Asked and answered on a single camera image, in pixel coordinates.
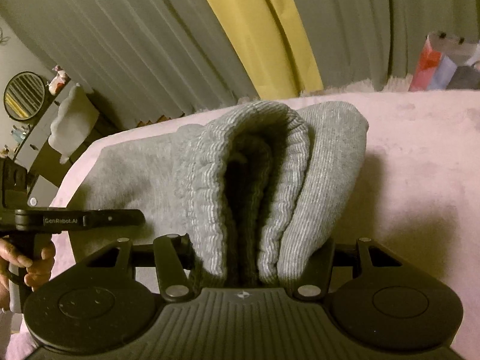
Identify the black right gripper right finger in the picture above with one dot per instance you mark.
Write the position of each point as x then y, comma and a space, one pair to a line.
354, 271

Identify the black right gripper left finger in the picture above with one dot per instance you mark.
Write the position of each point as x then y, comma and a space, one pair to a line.
165, 255

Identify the grey knit pants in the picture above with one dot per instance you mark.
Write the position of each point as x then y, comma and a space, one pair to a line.
257, 190

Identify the person's left hand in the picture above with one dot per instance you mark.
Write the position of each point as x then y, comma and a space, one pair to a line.
38, 270

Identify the dark dresser shelf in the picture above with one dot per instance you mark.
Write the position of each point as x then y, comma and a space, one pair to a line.
45, 173

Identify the grey cloth on dresser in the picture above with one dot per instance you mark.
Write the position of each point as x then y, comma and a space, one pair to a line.
75, 120

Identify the pink bed blanket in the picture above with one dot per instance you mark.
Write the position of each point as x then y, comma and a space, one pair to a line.
417, 192

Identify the round mirror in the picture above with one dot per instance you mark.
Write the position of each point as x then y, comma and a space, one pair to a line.
24, 96

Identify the small pink toy figure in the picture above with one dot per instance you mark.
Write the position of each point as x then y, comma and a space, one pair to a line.
60, 80

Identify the red and white bag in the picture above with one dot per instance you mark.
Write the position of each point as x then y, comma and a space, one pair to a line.
446, 63

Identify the yellow curtain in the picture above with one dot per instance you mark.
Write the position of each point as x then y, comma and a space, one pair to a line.
272, 44

